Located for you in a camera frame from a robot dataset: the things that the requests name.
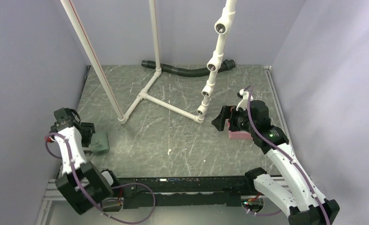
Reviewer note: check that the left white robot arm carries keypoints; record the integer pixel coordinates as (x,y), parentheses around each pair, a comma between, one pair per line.
(81,184)

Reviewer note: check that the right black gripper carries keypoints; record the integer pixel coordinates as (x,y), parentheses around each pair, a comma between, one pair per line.
(219,121)

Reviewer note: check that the white PVC pipe frame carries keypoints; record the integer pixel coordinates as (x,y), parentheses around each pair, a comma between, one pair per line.
(222,28)

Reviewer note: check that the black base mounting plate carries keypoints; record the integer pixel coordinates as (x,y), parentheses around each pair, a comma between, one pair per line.
(134,192)

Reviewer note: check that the pink plastic card tray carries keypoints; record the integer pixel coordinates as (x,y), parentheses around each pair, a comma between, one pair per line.
(239,135)

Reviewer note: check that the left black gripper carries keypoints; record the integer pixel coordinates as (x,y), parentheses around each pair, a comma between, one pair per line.
(87,130)

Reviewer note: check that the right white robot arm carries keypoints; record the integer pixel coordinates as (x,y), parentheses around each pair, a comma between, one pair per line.
(302,203)

